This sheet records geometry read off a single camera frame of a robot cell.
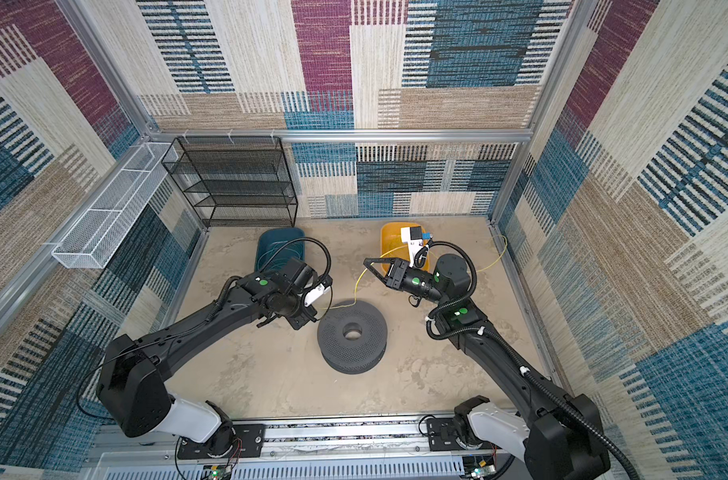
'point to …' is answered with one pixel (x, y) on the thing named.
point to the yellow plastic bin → (393, 248)
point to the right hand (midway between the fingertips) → (364, 268)
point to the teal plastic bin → (271, 239)
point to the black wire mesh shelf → (235, 181)
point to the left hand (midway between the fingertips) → (307, 305)
